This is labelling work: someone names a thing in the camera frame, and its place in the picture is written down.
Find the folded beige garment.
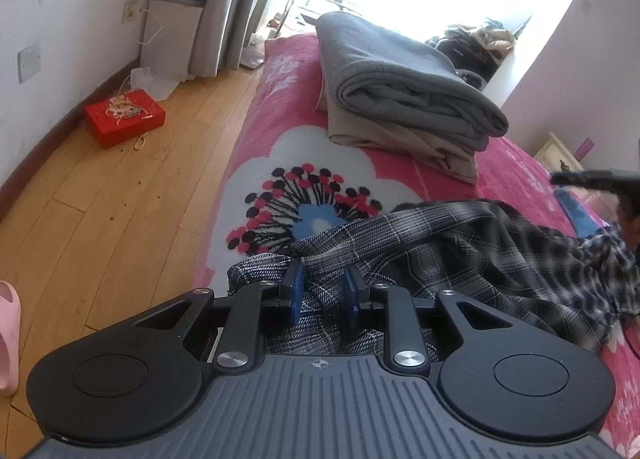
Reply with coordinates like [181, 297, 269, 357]
[317, 81, 478, 185]

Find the black wheelchair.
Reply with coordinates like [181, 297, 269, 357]
[425, 20, 516, 90]

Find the cream bedside cabinet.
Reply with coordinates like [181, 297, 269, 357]
[534, 132, 584, 173]

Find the pink cup on cabinet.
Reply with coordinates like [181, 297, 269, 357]
[574, 137, 594, 162]

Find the pink floral bed blanket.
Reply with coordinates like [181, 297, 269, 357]
[192, 33, 640, 455]

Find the pink slipper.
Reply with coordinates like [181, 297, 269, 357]
[0, 280, 22, 396]

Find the red snack box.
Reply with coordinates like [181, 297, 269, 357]
[85, 89, 166, 148]

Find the blue denim garment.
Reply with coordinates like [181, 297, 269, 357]
[553, 187, 608, 238]

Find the black white plaid shirt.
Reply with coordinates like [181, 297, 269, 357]
[228, 200, 639, 355]

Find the folded grey garment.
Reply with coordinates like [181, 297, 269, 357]
[316, 11, 509, 152]

